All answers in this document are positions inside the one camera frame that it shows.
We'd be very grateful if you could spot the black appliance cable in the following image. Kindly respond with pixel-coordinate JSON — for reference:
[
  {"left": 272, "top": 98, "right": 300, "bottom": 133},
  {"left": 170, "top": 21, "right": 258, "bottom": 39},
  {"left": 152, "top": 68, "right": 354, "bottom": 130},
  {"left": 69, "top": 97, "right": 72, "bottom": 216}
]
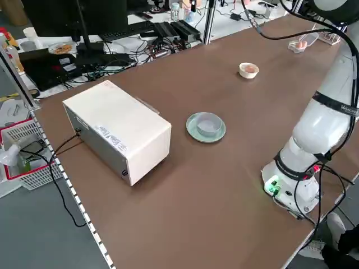
[{"left": 48, "top": 131, "right": 86, "bottom": 228}]

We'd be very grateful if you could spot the white wire cup rack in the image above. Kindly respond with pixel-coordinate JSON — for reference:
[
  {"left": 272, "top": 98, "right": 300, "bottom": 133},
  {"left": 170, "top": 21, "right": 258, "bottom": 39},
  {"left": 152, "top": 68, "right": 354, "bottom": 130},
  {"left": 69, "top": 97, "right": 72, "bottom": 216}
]
[{"left": 310, "top": 23, "right": 347, "bottom": 46}]

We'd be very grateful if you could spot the plate of snacks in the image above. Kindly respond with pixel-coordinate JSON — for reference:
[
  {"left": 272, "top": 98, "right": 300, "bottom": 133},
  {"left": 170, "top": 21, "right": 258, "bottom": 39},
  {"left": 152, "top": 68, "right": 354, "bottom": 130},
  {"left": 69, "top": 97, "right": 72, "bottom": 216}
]
[{"left": 48, "top": 43, "right": 77, "bottom": 55}]

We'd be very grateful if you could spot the clear plastic egg carton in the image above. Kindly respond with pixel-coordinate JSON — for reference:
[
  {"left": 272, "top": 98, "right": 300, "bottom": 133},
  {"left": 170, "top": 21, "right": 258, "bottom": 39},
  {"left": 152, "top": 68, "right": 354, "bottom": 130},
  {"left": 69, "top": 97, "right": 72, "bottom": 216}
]
[{"left": 288, "top": 31, "right": 321, "bottom": 54}]

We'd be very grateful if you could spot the pale green saucer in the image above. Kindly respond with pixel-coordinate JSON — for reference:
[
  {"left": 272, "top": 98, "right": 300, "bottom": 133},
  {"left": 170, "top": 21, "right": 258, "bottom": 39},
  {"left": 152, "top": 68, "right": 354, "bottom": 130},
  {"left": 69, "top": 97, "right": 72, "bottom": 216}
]
[{"left": 186, "top": 112, "right": 227, "bottom": 144}]

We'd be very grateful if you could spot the black monitor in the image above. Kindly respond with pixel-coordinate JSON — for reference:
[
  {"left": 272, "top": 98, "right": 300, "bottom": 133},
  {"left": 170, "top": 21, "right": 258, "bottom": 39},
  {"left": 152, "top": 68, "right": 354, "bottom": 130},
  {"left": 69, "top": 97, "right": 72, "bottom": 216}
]
[{"left": 21, "top": 0, "right": 128, "bottom": 38}]

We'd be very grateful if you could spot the black base cable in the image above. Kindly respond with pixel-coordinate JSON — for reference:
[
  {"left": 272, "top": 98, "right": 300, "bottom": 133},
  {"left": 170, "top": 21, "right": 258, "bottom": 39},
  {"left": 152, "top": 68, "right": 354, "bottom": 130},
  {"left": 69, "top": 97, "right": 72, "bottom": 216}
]
[{"left": 291, "top": 164, "right": 355, "bottom": 226}]

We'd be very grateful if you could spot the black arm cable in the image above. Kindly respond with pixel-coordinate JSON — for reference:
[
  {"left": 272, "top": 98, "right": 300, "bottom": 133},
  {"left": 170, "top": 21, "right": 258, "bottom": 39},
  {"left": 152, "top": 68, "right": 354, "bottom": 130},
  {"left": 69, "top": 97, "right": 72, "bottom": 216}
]
[{"left": 240, "top": 0, "right": 359, "bottom": 169}]

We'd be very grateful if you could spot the white basket with red rim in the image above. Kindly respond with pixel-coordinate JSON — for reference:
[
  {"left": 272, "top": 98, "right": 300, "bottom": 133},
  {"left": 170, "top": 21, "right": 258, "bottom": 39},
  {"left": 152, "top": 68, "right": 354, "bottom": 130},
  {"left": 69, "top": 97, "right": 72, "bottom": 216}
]
[{"left": 0, "top": 117, "right": 64, "bottom": 192}]

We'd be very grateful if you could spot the white bag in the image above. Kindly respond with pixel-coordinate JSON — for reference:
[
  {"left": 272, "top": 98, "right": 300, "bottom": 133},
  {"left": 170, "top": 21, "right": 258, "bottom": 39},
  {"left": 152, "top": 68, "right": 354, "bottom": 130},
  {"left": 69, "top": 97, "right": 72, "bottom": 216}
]
[{"left": 0, "top": 143, "right": 22, "bottom": 166}]

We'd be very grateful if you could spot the blue pen cup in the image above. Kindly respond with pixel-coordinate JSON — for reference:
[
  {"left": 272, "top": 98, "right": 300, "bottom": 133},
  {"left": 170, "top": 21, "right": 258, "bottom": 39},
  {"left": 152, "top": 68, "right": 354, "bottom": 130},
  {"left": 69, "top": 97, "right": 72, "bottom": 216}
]
[{"left": 183, "top": 7, "right": 196, "bottom": 24}]

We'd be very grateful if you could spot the black monitor stand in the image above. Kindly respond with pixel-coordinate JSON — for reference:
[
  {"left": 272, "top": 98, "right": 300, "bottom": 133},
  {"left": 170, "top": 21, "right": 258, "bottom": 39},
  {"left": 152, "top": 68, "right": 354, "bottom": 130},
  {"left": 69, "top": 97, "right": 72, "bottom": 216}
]
[{"left": 71, "top": 0, "right": 136, "bottom": 68}]

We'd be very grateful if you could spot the aluminium table edge rail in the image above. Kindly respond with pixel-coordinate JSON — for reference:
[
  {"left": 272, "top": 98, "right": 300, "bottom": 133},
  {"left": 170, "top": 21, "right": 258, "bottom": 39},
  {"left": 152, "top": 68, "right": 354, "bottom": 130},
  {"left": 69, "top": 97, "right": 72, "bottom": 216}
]
[{"left": 29, "top": 107, "right": 116, "bottom": 269}]

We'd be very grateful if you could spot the black keyboard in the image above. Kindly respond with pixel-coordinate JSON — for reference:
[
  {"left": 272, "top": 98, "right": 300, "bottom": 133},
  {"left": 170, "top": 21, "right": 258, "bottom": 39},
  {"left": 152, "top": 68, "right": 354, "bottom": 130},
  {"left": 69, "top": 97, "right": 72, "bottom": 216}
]
[{"left": 99, "top": 21, "right": 158, "bottom": 40}]

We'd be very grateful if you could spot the person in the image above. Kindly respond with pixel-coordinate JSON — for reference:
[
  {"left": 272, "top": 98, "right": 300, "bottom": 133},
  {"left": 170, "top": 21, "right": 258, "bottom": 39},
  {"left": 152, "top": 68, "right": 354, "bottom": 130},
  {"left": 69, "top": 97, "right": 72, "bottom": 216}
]
[{"left": 298, "top": 212, "right": 359, "bottom": 269}]

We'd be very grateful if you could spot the grey shallow dish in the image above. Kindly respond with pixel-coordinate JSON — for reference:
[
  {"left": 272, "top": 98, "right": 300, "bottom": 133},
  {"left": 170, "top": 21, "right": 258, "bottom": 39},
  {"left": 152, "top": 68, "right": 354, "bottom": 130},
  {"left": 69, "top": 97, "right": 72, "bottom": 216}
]
[{"left": 196, "top": 113, "right": 221, "bottom": 138}]

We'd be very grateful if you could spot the white paper cup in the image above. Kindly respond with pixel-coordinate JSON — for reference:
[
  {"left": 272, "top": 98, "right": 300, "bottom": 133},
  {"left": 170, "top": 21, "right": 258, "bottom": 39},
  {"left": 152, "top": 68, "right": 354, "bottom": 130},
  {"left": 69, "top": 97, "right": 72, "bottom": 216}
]
[{"left": 22, "top": 27, "right": 39, "bottom": 43}]

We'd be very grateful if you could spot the cream box appliance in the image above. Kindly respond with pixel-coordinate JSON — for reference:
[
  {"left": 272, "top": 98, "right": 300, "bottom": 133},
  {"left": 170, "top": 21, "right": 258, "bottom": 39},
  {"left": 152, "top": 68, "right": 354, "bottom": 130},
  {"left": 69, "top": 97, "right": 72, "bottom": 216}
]
[{"left": 62, "top": 80, "right": 172, "bottom": 187}]

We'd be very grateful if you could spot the white bowl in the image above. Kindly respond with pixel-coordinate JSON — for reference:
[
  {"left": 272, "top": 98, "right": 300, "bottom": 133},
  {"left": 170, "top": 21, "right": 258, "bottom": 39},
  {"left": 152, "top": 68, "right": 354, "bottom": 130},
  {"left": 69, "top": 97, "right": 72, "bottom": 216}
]
[{"left": 238, "top": 62, "right": 259, "bottom": 80}]

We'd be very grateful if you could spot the clear plastic bottle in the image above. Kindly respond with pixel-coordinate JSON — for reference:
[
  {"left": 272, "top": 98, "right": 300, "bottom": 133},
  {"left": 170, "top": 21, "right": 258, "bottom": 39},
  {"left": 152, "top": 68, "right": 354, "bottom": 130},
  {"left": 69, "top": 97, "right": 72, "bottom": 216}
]
[{"left": 0, "top": 33, "right": 25, "bottom": 74}]

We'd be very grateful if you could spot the aluminium frame post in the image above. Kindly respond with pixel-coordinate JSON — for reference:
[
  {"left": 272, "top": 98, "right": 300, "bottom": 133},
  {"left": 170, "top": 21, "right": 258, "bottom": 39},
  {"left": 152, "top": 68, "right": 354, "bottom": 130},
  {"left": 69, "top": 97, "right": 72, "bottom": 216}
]
[{"left": 202, "top": 0, "right": 218, "bottom": 46}]

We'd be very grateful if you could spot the black power supply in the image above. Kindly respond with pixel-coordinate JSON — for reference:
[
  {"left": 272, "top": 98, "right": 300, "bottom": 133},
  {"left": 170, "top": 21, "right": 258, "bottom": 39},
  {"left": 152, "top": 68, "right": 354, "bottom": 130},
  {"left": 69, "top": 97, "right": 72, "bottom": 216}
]
[
  {"left": 171, "top": 20, "right": 202, "bottom": 41},
  {"left": 153, "top": 22, "right": 181, "bottom": 43}
]

